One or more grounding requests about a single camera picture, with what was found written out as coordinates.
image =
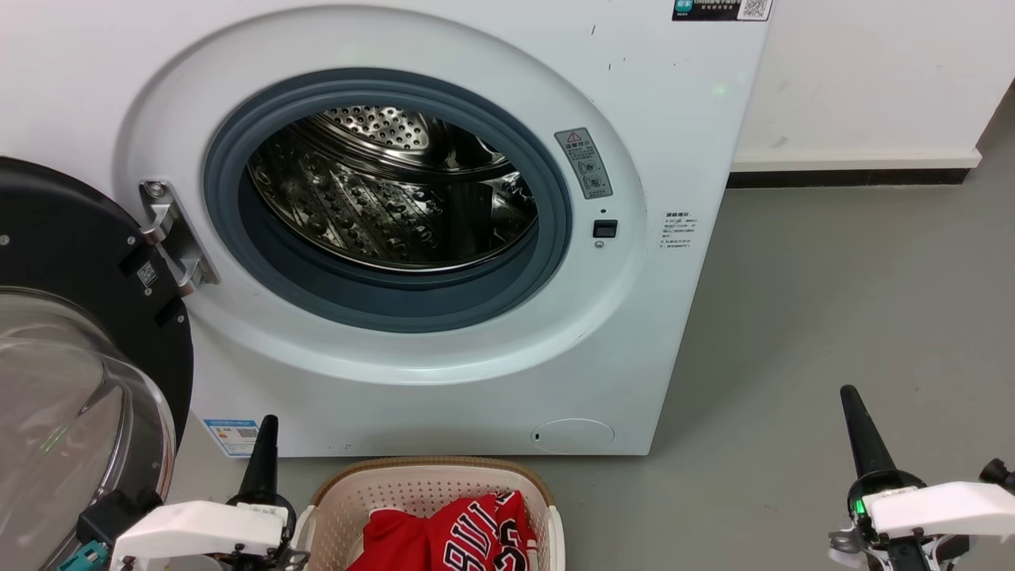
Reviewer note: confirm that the small white text label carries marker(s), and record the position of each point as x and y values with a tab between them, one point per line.
679	230

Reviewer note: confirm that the grey warning sticker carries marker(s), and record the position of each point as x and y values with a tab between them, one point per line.
584	164

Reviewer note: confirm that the black baseboard strip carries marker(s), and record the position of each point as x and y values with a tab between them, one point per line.
848	178

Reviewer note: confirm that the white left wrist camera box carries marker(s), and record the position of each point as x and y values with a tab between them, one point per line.
190	531

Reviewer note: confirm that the black glass washer door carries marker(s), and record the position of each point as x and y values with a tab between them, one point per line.
63	238

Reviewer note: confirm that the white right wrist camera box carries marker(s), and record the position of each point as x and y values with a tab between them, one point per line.
944	507

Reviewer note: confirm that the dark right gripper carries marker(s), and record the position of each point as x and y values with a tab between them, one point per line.
856	507

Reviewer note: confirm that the silver metal door hinge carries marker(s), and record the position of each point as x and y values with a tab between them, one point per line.
182	250

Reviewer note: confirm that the grey rubber door gasket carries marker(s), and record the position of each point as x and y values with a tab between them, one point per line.
388	309

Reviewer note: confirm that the white front-load washing machine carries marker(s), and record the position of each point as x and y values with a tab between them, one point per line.
658	333

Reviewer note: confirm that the stainless steel washing machine drum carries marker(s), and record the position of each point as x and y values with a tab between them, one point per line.
381	206

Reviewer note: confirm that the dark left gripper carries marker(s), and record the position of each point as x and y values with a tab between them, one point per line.
289	530

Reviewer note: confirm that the black door latch socket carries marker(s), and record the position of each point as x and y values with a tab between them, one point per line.
605	229

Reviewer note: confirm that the cream perforated laundry basket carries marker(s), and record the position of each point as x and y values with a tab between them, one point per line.
412	480

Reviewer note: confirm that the red basketball jersey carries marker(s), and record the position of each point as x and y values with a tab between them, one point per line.
404	539

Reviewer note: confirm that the blue energy label sticker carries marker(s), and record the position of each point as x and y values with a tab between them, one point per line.
228	438

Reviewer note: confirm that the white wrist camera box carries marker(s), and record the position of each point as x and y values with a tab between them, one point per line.
190	531
944	507

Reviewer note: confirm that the round white filter cover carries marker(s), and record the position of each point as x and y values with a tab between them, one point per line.
572	435

